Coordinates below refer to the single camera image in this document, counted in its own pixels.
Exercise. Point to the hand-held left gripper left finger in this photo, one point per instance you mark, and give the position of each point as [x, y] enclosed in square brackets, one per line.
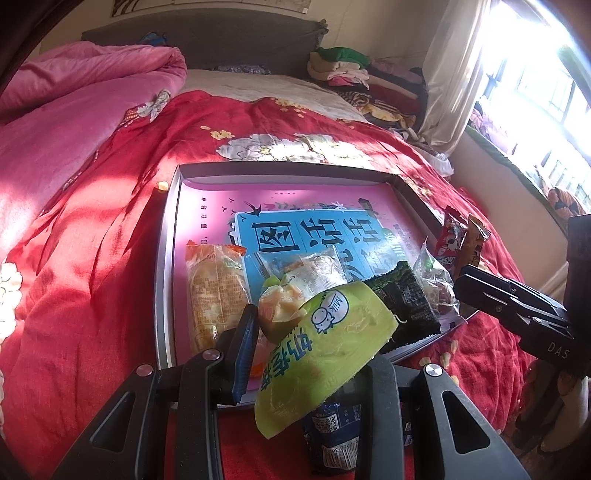
[244, 364]

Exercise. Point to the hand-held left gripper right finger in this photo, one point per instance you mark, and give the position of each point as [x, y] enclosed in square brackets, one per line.
[381, 385]

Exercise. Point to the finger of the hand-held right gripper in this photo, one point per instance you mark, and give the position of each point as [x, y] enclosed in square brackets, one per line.
[512, 287]
[503, 311]

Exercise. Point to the gold snack packet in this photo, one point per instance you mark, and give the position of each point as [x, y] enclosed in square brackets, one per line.
[473, 244]

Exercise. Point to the clear red date packet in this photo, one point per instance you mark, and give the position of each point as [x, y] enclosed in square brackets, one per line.
[434, 286]

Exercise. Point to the orange bread packet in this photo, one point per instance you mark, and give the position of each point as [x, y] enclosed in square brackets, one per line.
[212, 295]

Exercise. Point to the black green snack packet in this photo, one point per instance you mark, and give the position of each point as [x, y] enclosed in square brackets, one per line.
[406, 304]

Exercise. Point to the pink printed shallow box tray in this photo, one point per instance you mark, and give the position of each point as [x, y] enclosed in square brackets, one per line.
[207, 221]

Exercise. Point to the person's right hand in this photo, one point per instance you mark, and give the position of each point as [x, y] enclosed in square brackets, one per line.
[563, 401]

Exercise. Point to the dark blue snack packet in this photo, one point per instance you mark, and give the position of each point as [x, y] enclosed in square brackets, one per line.
[332, 434]

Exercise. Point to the clear pastry packet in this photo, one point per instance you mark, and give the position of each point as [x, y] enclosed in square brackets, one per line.
[281, 304]

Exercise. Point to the floral pillow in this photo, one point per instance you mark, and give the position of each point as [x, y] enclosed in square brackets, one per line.
[565, 203]

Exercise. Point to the red snack packet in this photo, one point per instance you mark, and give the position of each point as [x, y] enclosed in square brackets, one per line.
[450, 244]

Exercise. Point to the white cloth bundle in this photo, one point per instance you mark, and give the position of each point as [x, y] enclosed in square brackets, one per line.
[436, 154]

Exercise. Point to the purple floral cloth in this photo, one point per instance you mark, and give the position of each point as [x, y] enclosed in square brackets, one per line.
[491, 129]

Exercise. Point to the red floral blanket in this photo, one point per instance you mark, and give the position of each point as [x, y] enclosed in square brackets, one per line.
[83, 258]

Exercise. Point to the window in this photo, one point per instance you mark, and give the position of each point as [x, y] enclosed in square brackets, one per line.
[540, 78]

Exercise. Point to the cream curtain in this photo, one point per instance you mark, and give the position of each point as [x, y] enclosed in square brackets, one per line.
[457, 69]

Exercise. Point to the pile of folded clothes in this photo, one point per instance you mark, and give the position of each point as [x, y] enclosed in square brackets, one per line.
[360, 83]

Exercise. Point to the beige bed sheet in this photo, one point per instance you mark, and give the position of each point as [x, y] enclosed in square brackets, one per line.
[277, 92]

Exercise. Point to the dark patterned pillow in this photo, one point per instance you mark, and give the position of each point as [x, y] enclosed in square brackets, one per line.
[240, 70]

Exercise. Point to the pink quilt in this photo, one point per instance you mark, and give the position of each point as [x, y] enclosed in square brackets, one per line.
[69, 115]

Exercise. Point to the grey headboard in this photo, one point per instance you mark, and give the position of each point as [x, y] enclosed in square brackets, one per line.
[221, 41]

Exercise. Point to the blue patterned pillow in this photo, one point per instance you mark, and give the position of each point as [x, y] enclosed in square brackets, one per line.
[152, 39]

